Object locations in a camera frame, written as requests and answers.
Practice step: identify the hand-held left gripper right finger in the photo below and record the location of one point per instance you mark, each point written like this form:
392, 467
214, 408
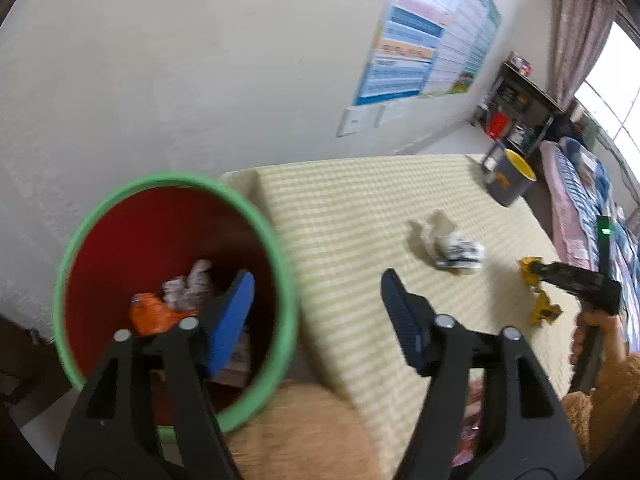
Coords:
402, 320

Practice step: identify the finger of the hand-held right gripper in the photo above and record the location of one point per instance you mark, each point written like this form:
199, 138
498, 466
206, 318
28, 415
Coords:
565, 276

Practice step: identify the yellow checked tablecloth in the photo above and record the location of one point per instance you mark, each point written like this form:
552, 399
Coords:
350, 220

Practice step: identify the pink patterned curtain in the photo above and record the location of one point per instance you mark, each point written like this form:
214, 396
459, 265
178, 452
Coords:
575, 30

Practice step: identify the dark clothes pile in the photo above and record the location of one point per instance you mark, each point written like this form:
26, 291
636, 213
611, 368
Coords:
565, 124

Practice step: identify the person's right hand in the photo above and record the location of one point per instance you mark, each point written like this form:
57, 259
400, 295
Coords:
602, 332

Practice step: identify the large blue-bordered wall poster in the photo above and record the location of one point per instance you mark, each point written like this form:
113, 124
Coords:
405, 35

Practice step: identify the grey mug with yellow inside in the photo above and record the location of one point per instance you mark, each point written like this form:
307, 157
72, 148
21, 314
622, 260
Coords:
505, 185

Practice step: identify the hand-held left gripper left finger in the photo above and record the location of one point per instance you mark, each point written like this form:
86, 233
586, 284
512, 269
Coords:
232, 320

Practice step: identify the teal chart wall poster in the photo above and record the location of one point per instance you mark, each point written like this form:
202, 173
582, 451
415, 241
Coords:
492, 20

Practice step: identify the pale chart wall poster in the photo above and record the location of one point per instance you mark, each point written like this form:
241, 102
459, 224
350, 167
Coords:
460, 45

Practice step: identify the red bin with green rim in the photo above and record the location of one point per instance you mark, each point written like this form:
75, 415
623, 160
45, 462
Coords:
125, 240

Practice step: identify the dark metal shelf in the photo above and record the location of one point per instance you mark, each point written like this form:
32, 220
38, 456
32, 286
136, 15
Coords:
525, 105

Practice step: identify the orange snack wrapper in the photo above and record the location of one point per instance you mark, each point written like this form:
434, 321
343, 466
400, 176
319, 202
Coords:
150, 317

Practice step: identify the red bag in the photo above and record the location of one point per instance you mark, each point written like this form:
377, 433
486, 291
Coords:
497, 125

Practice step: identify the white wall socket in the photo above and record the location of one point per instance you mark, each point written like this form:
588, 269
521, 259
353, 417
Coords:
396, 110
380, 116
350, 122

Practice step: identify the yellow snack wrapper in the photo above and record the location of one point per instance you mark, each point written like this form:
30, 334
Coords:
542, 310

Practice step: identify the bed with checked blanket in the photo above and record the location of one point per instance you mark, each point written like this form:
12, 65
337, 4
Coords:
565, 200

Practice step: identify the silver white wrapper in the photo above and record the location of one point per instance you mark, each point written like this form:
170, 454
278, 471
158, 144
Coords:
450, 245

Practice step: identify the window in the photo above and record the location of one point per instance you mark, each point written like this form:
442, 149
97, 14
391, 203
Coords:
615, 85

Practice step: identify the blue patterned quilt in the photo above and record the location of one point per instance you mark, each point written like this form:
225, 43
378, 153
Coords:
587, 165

